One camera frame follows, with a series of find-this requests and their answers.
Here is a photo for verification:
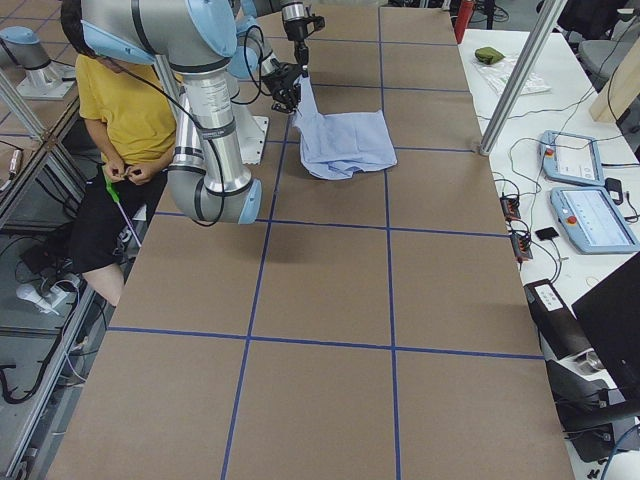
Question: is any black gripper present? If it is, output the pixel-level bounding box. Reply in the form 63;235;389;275
283;16;312;76
263;62;303;115

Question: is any light blue striped shirt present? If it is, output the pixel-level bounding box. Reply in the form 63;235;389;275
293;77;397;180

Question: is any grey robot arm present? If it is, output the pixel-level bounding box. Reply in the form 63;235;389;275
240;0;315;76
81;1;324;224

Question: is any white mounting plate with bolts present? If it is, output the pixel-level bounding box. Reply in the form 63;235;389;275
236;115;269;165

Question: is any person in yellow shirt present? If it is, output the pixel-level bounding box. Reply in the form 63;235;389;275
59;0;184;307

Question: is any red fire extinguisher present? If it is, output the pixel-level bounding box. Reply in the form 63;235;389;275
454;0;475;44

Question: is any green folded cloth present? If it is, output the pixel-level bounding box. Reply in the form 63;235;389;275
474;46;505;65

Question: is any clear plastic MINI bag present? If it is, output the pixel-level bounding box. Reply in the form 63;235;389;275
477;57;553;96

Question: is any grey orange connector hub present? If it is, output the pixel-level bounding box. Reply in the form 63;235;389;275
500;195;521;221
509;231;533;263

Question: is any upper blue teach pendant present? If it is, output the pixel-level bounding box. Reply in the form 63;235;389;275
539;130;605;187

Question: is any blue teach pendant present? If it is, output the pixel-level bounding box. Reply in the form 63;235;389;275
549;187;639;254
539;130;605;187

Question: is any small black phone device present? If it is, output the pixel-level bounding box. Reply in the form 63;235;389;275
535;227;559;241

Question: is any white power strip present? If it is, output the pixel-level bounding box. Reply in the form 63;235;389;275
16;276;80;316

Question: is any wooden board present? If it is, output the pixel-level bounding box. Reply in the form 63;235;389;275
589;40;640;123

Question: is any lower blue teach pendant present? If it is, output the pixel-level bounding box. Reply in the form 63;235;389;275
549;187;639;254

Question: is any black box with white label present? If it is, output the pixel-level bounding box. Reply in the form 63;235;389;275
524;279;592;359

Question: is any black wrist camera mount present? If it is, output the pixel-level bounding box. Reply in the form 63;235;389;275
303;14;325;37

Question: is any green handled tool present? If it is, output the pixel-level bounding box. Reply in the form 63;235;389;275
103;173;142;248

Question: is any silver aluminium frame post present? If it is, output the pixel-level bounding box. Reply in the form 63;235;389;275
478;0;567;156

